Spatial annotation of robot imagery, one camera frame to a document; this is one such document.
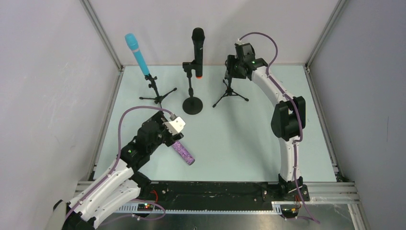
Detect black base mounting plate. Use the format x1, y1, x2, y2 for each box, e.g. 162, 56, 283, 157
121, 181, 286, 211

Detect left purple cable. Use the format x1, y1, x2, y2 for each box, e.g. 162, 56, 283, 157
63, 106, 177, 226

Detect grey slotted cable duct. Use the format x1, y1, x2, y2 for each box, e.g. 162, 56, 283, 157
113, 203, 282, 215

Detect blue microphone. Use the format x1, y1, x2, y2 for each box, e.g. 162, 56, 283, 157
124, 33, 150, 76

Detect small black tripod stand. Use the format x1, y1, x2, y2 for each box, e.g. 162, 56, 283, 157
139, 74, 177, 108

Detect black round base mic stand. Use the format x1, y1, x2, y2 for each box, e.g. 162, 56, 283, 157
182, 60, 203, 115

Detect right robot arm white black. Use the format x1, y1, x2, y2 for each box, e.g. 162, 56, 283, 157
225, 42, 306, 201

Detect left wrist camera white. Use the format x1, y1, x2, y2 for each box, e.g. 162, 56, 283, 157
163, 116, 186, 135

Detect black tripod shock mount stand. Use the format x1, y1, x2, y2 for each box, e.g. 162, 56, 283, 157
212, 77, 249, 108

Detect purple glitter microphone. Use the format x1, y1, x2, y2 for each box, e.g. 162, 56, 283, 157
172, 141, 195, 165

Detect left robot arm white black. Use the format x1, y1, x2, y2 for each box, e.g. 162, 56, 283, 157
61, 111, 186, 230

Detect black microphone orange end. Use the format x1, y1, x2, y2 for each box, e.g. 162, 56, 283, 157
192, 27, 205, 79

